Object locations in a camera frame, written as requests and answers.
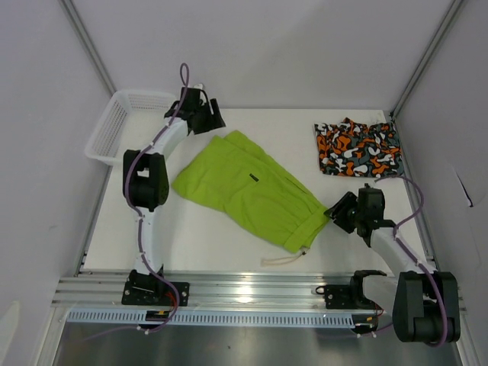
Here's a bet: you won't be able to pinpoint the lime green shorts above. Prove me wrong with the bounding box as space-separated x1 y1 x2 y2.
172 130 329 268

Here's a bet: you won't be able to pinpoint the orange camouflage shorts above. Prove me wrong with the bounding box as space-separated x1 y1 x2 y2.
314 117 404 178

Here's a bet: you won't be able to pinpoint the white plastic basket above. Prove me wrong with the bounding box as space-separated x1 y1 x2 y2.
84 89 176 165

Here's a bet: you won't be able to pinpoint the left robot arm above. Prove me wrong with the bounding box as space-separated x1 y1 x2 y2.
123 85 226 275

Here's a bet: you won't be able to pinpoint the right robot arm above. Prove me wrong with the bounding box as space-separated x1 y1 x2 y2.
316 185 461 346

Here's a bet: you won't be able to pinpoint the right aluminium side rail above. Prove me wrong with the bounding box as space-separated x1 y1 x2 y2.
384 111 442 270

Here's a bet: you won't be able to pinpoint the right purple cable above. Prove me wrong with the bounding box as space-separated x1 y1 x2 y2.
354 175 453 346

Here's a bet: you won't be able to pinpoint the purple cable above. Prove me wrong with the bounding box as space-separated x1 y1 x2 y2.
354 175 453 346
125 63 191 336

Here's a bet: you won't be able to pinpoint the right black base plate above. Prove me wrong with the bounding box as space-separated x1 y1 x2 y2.
315 284 377 310

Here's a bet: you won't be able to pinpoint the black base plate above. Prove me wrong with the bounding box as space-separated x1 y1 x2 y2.
121 270 190 307
315 284 377 310

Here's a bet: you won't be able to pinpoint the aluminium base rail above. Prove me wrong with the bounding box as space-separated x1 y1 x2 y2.
51 271 467 314

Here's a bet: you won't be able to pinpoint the left aluminium corner post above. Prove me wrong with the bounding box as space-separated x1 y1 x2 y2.
58 0 117 96

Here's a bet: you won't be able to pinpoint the aluminium corner post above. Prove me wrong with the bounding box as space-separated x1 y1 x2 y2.
389 0 468 121
58 0 117 96

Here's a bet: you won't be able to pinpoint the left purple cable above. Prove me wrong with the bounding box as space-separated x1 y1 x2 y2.
125 63 191 336

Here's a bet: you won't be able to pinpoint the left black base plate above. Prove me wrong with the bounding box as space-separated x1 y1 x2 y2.
121 270 190 307

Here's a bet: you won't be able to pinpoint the right aluminium corner post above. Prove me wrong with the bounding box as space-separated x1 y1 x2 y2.
389 0 468 121

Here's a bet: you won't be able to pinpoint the white slotted cable duct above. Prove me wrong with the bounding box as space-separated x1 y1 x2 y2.
66 308 355 329

